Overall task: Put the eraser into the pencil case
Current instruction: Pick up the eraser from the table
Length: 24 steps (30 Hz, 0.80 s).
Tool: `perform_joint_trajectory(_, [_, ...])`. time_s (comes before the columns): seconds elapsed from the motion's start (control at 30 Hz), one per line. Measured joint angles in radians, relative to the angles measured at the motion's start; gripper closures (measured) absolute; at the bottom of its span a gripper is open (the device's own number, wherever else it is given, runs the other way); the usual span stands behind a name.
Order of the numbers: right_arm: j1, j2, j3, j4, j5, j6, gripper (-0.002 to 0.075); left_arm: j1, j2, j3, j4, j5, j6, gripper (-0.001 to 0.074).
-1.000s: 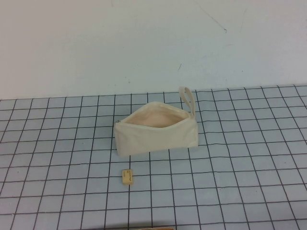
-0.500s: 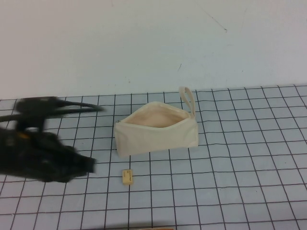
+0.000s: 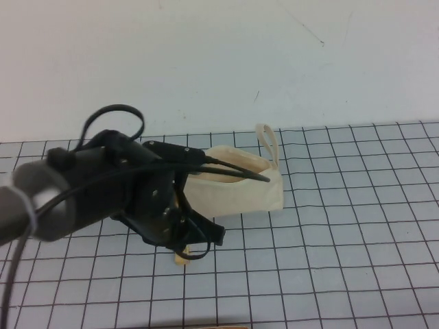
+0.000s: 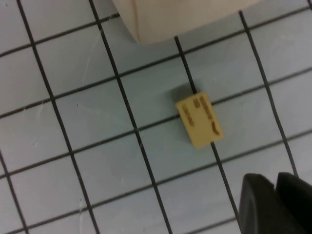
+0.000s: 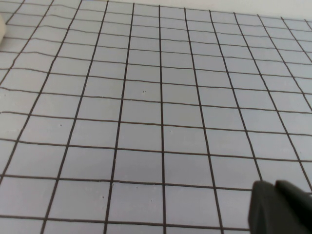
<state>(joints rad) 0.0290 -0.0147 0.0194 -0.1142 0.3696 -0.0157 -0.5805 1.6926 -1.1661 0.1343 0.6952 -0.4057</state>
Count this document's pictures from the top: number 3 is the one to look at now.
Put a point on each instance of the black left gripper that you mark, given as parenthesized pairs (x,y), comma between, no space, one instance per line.
(151,205)

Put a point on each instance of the brown wooden strip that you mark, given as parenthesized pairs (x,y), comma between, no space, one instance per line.
(233,327)

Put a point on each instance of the blue grid tablecloth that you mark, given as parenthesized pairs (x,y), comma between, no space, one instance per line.
(343,240)

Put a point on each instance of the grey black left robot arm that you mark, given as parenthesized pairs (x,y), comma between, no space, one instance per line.
(55,209)

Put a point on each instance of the cream canvas pencil case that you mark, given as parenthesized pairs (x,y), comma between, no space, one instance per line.
(240,198)

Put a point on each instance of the small cream eraser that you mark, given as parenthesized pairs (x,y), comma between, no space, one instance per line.
(181,262)

